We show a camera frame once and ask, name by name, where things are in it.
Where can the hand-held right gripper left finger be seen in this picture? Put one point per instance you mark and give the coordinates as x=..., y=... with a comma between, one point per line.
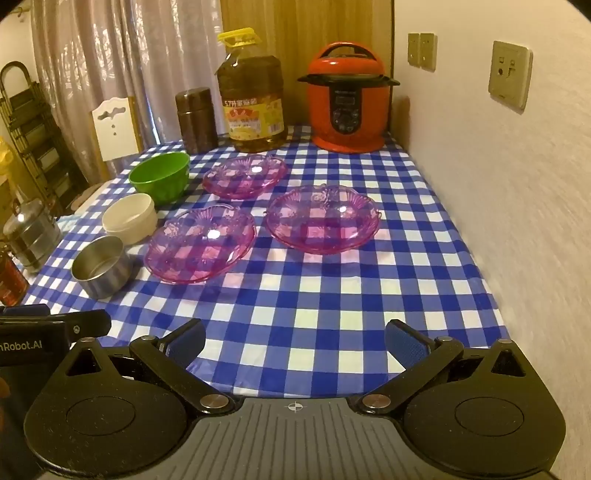
x=184, y=344

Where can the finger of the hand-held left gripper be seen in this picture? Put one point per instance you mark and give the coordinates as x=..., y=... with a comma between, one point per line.
x=87, y=323
x=25, y=310

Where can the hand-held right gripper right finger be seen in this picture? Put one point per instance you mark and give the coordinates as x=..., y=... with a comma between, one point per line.
x=406, y=346

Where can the stainless steel bowl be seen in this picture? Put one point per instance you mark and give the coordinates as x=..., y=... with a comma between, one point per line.
x=101, y=272

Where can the pink transparent plate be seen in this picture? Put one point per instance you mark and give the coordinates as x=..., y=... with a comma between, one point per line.
x=323, y=221
x=244, y=177
x=201, y=247

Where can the white bowl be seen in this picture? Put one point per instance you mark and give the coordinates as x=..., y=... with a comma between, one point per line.
x=129, y=219

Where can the green plastic bowl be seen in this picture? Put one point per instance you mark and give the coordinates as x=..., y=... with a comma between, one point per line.
x=159, y=177

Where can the stainless steel steamer pot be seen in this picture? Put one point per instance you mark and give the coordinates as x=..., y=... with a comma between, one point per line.
x=30, y=235

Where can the blue white checkered tablecloth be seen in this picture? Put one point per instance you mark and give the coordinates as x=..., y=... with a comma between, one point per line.
x=323, y=300

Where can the yellow plastic bag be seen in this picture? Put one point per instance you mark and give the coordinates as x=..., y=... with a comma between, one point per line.
x=5, y=157

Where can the dark metal rack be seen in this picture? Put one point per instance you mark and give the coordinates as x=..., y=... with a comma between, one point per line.
x=41, y=138

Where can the white wooden chair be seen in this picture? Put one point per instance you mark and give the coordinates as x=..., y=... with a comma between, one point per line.
x=115, y=129

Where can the brown cylindrical canister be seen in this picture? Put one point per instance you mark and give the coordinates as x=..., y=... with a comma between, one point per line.
x=196, y=122

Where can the large cooking oil bottle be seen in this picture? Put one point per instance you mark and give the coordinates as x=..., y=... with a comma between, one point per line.
x=251, y=106

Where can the red electric pressure cooker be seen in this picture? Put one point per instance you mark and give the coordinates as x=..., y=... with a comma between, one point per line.
x=348, y=101

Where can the grey patterned curtain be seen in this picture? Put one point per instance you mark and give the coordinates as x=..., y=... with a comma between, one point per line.
x=115, y=55

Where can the beige wall socket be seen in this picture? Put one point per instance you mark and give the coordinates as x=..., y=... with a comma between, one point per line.
x=510, y=74

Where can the beige wall switch plate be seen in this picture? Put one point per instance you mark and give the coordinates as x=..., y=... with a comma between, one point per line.
x=428, y=51
x=413, y=50

